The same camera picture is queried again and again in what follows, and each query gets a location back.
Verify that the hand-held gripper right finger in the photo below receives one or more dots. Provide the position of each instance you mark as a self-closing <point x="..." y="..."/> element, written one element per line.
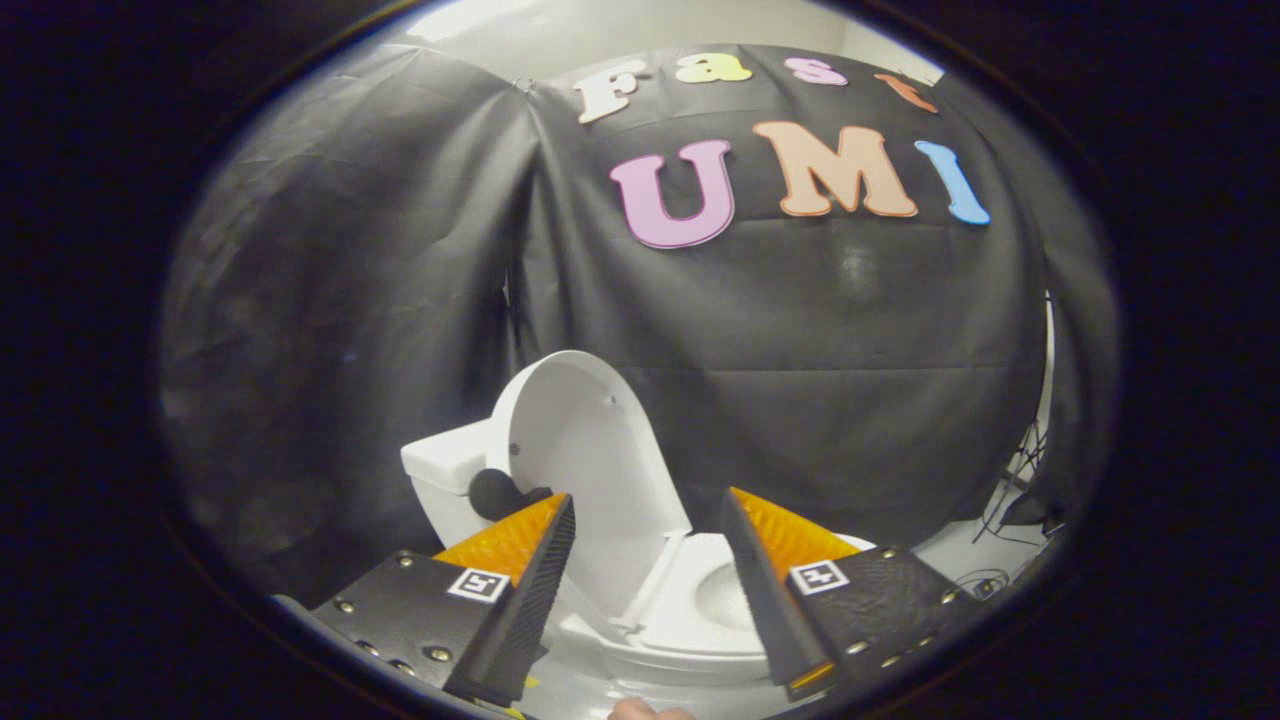
<point x="765" y="600"/>

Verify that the black backdrop cloth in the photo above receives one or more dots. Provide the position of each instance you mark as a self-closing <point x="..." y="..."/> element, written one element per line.
<point x="800" y="350"/>

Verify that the black tripod stand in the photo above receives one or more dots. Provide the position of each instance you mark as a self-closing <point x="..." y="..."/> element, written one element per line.
<point x="1025" y="480"/>

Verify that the black round foam object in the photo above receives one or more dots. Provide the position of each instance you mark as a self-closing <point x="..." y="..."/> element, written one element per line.
<point x="495" y="493"/>

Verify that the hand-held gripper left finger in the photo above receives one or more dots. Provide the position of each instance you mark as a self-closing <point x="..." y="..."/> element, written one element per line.
<point x="515" y="620"/>

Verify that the white ceramic toilet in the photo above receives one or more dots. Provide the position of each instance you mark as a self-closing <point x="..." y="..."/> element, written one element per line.
<point x="440" y="465"/>

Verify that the white toilet lid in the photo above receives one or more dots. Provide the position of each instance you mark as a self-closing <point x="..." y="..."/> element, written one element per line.
<point x="590" y="450"/>

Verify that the white toilet seat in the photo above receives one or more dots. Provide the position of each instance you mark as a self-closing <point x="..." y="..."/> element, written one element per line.
<point x="690" y="585"/>

